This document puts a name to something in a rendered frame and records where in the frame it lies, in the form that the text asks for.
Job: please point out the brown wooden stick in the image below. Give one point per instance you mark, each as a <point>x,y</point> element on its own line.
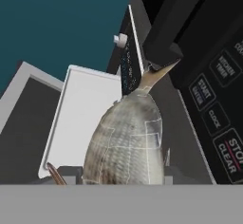
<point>56,174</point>

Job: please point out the small white cupboard knob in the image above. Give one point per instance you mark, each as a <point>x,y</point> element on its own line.
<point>120,40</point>

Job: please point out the white cupboard door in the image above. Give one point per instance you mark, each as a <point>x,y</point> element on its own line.
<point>85,107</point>

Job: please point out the grey framed cupboard door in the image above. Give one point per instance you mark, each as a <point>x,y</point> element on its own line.
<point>19,88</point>

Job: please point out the grey scaly fish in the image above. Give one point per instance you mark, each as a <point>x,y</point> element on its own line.
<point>126,139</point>

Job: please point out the black oven with control panel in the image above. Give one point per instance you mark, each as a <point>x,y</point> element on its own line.
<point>215,107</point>

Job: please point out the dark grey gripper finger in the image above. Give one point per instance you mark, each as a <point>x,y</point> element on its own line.
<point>177,175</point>

